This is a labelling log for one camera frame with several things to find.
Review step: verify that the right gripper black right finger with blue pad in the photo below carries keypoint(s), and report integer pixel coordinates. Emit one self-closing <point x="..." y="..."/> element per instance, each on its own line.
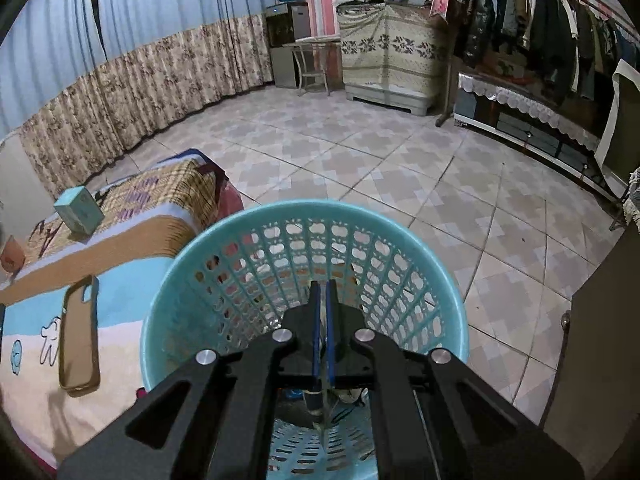
<point x="432" y="417"/>

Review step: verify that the low tv cabinet lace cover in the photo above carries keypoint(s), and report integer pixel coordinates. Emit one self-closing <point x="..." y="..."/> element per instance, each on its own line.
<point x="535" y="129"/>

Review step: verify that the pink mug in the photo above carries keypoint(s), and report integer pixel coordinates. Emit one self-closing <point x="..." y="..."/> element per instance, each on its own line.
<point x="12" y="256"/>

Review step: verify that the dark wooden furniture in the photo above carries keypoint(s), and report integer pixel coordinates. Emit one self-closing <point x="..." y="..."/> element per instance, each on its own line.
<point x="593" y="409"/>

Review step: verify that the silver foil snack packet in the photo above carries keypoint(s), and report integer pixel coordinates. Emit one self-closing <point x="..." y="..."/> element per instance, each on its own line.
<point x="328" y="407"/>

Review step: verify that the cloth covered cabinet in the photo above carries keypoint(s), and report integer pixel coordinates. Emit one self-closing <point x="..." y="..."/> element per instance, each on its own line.
<point x="393" y="54"/>

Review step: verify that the light blue plastic basket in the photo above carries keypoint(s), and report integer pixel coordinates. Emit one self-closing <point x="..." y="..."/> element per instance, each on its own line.
<point x="236" y="280"/>

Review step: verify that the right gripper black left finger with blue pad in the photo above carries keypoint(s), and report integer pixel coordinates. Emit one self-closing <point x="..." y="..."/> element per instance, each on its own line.
<point x="213" y="417"/>

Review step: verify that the blue floral curtain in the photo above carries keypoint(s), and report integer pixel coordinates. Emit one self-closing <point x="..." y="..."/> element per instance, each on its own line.
<point x="84" y="81"/>

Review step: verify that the teal cardboard box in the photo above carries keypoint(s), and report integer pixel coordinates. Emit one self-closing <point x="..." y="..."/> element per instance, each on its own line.
<point x="79" y="210"/>

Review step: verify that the grey water dispenser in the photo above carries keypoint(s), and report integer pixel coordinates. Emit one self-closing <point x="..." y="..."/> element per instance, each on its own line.
<point x="286" y="23"/>

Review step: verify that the cartoon patterned blanket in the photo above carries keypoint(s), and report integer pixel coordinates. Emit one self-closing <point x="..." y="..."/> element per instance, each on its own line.
<point x="148" y="219"/>

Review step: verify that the black smartphone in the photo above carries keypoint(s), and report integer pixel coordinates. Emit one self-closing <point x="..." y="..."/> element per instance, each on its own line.
<point x="1" y="329"/>

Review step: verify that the brown phone case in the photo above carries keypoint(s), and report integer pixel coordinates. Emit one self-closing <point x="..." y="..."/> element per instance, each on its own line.
<point x="78" y="349"/>

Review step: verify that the small metal table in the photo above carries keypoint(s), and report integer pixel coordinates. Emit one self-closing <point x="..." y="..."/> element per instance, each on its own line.
<point x="318" y="61"/>

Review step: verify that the clothes rack with garments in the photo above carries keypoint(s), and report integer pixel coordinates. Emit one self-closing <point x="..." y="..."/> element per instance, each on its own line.
<point x="561" y="52"/>

